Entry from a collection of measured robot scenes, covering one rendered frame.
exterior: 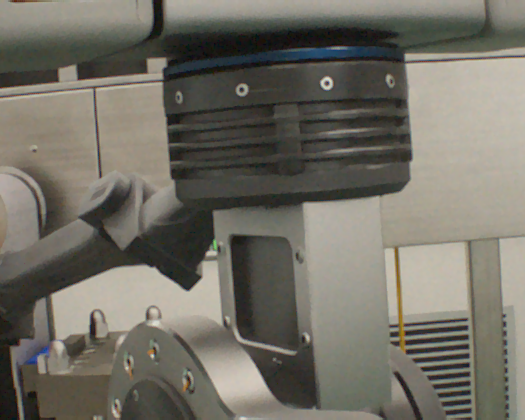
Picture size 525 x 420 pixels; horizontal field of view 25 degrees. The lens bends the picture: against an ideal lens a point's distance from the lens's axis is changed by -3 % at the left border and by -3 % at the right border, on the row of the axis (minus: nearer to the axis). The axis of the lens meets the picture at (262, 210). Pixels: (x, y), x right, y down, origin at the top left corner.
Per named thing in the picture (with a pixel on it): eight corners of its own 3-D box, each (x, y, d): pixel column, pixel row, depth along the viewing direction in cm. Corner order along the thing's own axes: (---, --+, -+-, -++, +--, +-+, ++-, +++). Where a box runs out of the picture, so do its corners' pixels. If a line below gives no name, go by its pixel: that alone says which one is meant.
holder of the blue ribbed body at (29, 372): (25, 398, 166) (21, 365, 165) (56, 370, 188) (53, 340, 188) (46, 398, 165) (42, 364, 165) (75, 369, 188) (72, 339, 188)
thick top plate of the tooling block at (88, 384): (40, 418, 161) (35, 376, 161) (89, 366, 201) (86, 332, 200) (151, 414, 160) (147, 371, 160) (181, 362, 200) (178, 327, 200)
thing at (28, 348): (14, 387, 165) (1, 259, 164) (48, 359, 188) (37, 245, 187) (18, 387, 165) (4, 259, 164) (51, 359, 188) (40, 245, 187)
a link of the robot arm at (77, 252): (214, 217, 117) (125, 158, 113) (194, 266, 114) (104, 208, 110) (33, 295, 151) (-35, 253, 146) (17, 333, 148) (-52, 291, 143)
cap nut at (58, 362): (44, 374, 162) (41, 343, 161) (50, 370, 165) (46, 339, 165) (69, 373, 162) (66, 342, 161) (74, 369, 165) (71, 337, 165)
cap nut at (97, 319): (86, 337, 195) (83, 310, 194) (90, 334, 198) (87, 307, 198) (108, 336, 194) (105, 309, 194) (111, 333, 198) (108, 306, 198)
